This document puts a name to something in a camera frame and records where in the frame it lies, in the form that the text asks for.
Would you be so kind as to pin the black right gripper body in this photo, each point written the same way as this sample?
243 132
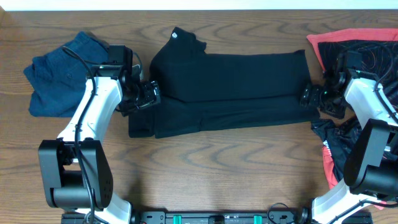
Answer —
316 96

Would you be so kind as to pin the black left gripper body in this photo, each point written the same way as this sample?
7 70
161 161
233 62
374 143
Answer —
150 94

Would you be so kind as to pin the black polo shirt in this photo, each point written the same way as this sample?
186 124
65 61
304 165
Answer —
208 92

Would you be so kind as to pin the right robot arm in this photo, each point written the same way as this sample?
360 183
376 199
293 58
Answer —
370 171

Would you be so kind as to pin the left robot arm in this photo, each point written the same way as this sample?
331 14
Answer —
75 172

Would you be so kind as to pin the red and black patterned garment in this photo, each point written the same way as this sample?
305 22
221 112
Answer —
379 50

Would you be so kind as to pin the folded navy blue shorts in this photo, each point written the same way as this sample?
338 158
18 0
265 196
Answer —
59 80

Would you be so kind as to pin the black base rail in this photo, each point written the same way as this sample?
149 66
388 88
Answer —
275 215

